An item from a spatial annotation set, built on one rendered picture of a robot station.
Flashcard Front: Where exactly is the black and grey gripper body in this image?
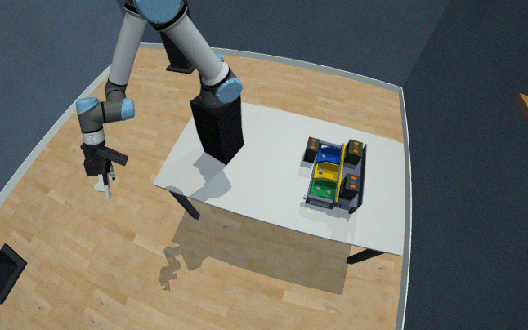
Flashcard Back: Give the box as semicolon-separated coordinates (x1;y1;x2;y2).
80;140;111;176

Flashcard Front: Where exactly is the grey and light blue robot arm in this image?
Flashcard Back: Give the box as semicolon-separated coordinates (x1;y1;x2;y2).
76;0;243;145

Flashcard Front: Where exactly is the green open bin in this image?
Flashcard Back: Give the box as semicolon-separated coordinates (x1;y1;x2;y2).
310;179;337;199

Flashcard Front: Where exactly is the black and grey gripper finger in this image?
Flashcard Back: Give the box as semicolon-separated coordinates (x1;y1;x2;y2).
93;165;111;202
107;163;115;181

